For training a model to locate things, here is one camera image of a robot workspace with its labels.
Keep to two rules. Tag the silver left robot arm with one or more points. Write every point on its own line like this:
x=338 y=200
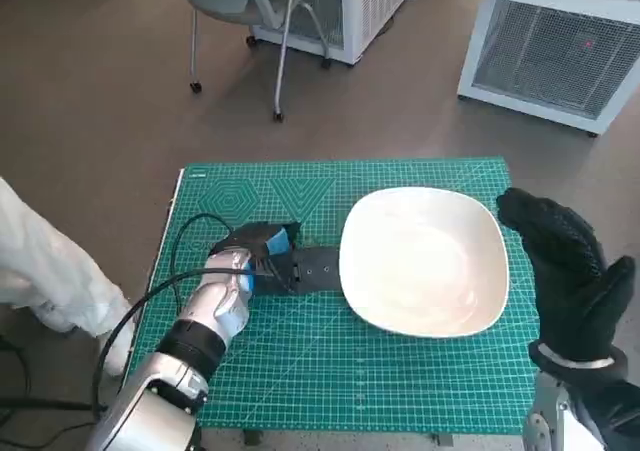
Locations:
x=150 y=401

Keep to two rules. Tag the white mesh cabinet with casters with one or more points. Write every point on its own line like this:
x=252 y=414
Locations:
x=365 y=1

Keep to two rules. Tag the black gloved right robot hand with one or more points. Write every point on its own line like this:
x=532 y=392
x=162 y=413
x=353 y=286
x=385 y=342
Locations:
x=570 y=276

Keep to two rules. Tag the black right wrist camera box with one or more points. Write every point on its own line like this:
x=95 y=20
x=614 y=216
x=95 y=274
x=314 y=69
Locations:
x=607 y=406

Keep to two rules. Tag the white square plate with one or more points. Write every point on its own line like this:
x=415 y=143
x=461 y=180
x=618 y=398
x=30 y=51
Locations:
x=425 y=266

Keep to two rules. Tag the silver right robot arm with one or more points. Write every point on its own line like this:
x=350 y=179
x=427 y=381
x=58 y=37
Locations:
x=547 y=416

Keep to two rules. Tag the green cutting mat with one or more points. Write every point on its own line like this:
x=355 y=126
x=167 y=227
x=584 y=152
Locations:
x=310 y=366

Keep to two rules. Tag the person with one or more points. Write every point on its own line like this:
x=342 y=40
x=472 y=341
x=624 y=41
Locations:
x=45 y=271

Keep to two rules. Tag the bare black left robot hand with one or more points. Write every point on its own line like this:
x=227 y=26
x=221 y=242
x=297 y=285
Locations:
x=315 y=271

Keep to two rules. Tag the white mesh cabinet red light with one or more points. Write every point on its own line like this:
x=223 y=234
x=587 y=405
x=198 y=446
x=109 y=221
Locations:
x=550 y=61

